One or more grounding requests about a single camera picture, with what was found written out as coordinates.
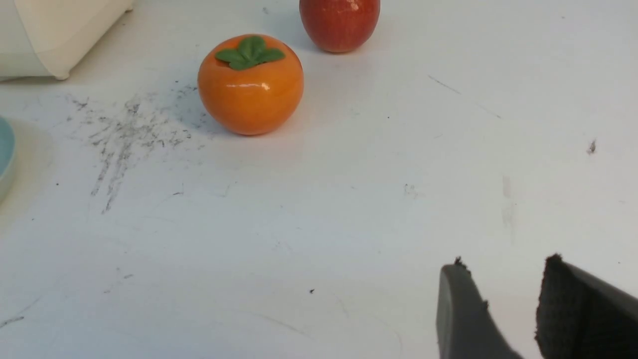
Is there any orange persimmon with green leaf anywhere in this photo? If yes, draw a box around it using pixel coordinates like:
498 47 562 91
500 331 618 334
197 34 305 136

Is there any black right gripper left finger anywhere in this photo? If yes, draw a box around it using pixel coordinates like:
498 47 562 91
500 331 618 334
437 257 522 359

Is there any white two-slot toaster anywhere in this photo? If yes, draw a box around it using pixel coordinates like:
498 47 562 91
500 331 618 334
0 0 134 80

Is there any red apple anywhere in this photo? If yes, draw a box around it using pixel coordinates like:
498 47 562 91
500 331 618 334
299 0 381 54

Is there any light blue ceramic plate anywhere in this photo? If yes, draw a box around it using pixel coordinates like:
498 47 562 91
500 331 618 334
0 117 16 203

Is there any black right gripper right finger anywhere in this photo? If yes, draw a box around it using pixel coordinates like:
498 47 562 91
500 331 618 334
535 254 638 359

